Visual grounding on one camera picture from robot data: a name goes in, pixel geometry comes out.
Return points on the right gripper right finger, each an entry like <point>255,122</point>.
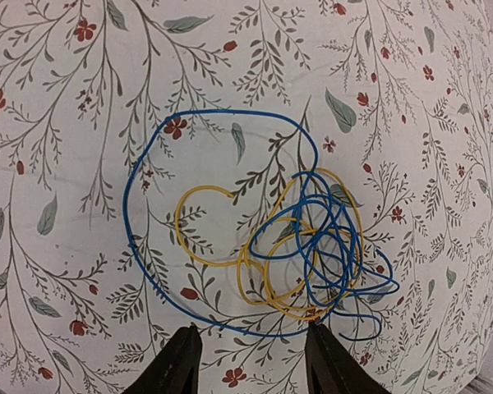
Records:
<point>330,369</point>

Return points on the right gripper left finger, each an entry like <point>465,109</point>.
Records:
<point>175,369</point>

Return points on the floral table mat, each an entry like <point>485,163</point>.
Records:
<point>247,167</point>

